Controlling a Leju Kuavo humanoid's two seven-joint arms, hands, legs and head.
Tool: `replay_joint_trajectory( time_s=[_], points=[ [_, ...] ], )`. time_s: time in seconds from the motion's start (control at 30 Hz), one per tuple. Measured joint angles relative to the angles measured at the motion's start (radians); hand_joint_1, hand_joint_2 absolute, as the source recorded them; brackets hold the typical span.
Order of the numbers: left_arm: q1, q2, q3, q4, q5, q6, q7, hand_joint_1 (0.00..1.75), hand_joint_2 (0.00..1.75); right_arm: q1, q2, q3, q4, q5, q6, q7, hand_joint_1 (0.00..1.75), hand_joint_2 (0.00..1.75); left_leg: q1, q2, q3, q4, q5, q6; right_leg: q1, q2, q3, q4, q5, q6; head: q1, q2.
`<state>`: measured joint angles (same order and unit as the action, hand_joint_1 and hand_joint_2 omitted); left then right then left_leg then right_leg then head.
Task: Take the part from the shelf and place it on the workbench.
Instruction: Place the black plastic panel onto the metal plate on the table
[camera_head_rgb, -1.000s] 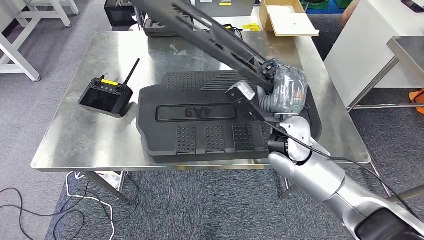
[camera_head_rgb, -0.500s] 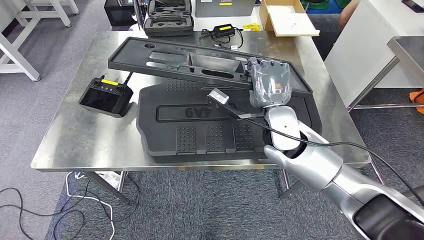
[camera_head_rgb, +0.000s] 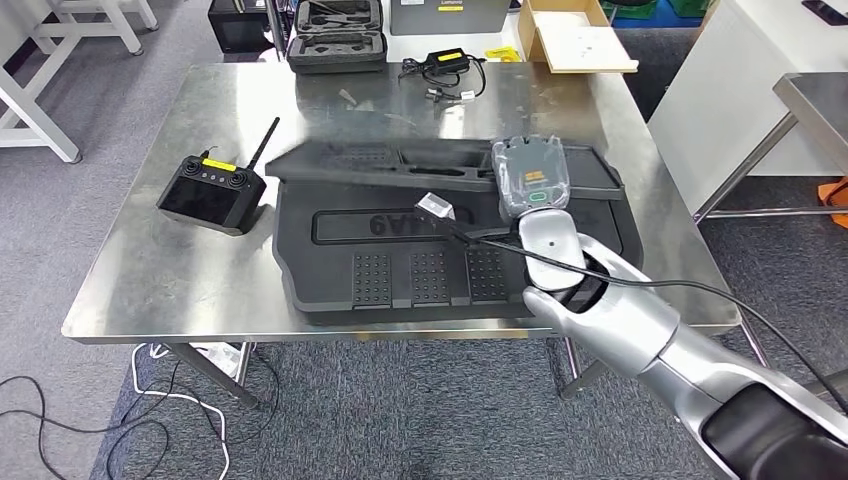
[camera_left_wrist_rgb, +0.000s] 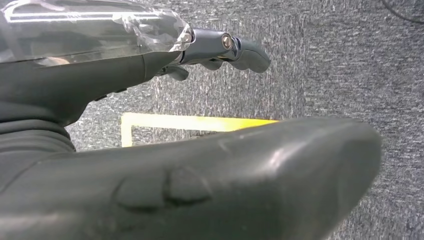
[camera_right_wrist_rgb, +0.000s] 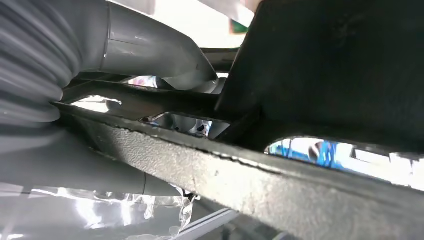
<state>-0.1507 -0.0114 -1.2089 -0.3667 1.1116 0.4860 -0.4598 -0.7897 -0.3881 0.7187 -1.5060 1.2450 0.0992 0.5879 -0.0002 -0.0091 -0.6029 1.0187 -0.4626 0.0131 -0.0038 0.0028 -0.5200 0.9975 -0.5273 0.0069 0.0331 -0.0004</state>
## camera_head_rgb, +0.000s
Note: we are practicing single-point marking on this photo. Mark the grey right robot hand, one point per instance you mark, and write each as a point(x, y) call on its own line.
point(530, 175)

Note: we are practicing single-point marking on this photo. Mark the long black plastic bracket part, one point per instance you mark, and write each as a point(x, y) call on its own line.
point(331, 169)

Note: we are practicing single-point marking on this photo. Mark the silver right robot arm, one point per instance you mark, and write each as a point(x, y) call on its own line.
point(616, 318)

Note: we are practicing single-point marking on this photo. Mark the steel workbench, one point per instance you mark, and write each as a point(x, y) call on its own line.
point(166, 278)
point(821, 99)

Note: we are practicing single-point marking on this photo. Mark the small yellow tag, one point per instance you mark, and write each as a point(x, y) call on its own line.
point(501, 54)

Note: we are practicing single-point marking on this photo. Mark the open cardboard box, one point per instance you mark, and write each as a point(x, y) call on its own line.
point(583, 46)

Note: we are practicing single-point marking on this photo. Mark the black power adapter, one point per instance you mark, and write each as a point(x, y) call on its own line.
point(447, 61)

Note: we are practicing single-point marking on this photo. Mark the grey laptop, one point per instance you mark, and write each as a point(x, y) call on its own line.
point(450, 20)

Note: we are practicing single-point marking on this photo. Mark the green plastic crate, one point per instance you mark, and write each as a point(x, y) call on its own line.
point(629, 8)
point(689, 6)

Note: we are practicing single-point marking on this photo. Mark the blue plastic crate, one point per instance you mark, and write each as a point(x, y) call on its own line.
point(656, 23)

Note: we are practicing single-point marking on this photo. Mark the white cabinet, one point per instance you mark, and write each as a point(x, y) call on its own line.
point(729, 79)

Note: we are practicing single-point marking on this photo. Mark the open black foam case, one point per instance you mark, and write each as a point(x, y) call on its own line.
point(338, 53)

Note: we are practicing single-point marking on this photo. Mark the large black plastic cover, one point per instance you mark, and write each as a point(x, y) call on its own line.
point(318, 278)

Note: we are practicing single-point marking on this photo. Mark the orange fabric object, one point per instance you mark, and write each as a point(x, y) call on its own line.
point(836, 202)

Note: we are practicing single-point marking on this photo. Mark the black remote controller with antenna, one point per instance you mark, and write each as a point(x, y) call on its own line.
point(205, 202)

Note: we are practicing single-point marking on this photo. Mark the black equipment box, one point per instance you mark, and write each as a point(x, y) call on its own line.
point(238, 26)

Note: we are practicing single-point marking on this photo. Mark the black phone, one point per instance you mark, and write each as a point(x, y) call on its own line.
point(825, 12)

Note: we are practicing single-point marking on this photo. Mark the white power strip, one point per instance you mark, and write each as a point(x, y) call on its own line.
point(222, 361)

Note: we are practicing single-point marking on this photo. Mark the white metal frame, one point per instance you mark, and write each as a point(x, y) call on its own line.
point(40, 119)
point(126, 33)

